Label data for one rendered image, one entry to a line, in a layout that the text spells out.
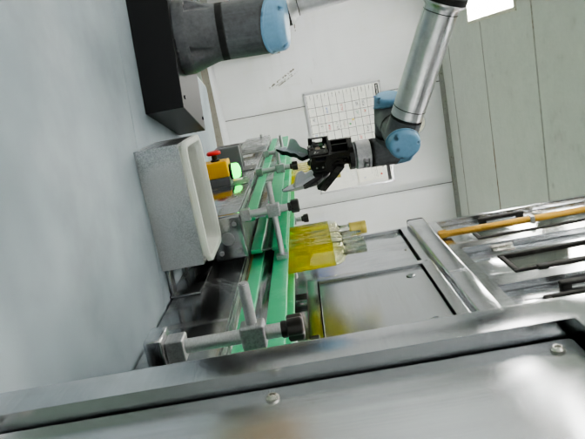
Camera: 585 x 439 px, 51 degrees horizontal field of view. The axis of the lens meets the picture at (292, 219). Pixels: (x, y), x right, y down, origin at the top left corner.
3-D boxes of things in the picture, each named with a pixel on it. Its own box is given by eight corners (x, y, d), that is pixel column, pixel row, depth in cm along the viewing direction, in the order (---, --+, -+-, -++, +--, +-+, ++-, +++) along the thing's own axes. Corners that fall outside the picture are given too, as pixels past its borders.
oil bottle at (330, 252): (257, 280, 141) (348, 264, 140) (252, 257, 140) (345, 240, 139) (258, 273, 147) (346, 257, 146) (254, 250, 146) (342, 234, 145)
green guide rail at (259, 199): (244, 222, 132) (280, 216, 132) (243, 218, 132) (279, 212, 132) (272, 140, 303) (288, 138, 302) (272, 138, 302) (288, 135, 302)
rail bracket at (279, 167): (255, 178, 186) (299, 170, 185) (250, 154, 184) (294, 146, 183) (256, 176, 190) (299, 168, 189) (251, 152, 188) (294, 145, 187)
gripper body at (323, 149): (304, 138, 158) (350, 131, 158) (306, 160, 165) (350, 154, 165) (308, 158, 154) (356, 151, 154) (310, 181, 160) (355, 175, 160)
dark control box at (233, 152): (217, 175, 195) (243, 170, 194) (211, 150, 193) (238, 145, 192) (220, 171, 203) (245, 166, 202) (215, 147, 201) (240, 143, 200)
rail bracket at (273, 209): (251, 266, 130) (308, 255, 129) (234, 189, 126) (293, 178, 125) (252, 261, 133) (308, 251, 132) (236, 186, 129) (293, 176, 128)
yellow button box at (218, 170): (205, 190, 168) (231, 185, 167) (198, 164, 166) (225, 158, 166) (208, 185, 175) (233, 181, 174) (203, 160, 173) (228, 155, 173)
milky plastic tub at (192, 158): (164, 273, 111) (211, 264, 110) (135, 151, 106) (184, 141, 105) (182, 246, 127) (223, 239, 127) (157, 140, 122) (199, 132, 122)
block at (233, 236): (216, 263, 130) (249, 258, 129) (206, 220, 127) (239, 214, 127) (218, 259, 133) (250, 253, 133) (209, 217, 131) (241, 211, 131)
